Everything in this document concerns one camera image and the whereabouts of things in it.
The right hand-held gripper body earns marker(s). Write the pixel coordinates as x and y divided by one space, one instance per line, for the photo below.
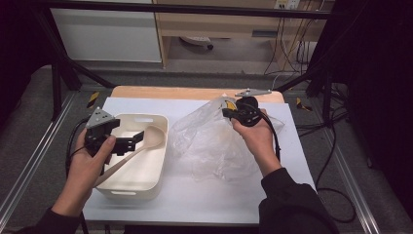
248 112

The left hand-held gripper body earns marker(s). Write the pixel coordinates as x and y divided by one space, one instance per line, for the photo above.
99 126

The wooden spatula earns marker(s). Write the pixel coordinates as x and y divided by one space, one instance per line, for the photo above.
156 135

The white plastic bin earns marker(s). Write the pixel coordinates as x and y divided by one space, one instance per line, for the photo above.
142 169

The clear smiley plastic bag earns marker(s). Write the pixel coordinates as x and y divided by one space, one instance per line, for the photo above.
207 146

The person's right hand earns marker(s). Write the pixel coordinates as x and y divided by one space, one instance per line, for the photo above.
259 139

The person's left hand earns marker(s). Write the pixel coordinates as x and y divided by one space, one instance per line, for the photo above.
86 165

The yellow black floor tape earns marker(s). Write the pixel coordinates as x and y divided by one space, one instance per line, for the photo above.
302 104
93 99

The black metal stand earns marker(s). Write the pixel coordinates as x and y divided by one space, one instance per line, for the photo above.
324 81
56 84

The white chair base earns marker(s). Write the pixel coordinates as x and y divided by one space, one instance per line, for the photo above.
196 40

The white table sheet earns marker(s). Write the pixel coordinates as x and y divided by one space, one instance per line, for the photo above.
195 201

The light wooden desk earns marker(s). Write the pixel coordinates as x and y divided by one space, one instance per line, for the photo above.
211 26

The white cabinet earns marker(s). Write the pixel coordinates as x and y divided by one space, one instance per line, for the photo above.
104 35

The black metal crossbar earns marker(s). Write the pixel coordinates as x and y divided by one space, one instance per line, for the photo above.
195 9

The black curtain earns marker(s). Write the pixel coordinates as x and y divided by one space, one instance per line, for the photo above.
19 48
383 97

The aluminium floor rail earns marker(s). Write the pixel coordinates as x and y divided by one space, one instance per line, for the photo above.
354 188
29 169

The white wall power socket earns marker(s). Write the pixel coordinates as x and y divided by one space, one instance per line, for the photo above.
287 4

